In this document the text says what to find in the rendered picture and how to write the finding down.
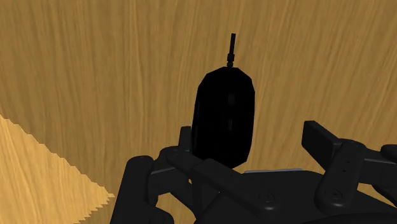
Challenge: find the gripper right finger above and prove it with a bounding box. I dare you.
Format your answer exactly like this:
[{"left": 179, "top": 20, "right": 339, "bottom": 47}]
[{"left": 301, "top": 120, "right": 397, "bottom": 216}]

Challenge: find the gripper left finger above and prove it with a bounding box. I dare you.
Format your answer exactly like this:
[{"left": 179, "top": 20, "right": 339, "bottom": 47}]
[{"left": 109, "top": 125, "right": 277, "bottom": 224}]

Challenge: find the black computer mouse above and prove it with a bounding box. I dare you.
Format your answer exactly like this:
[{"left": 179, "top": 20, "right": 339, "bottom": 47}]
[{"left": 191, "top": 32, "right": 256, "bottom": 169}]

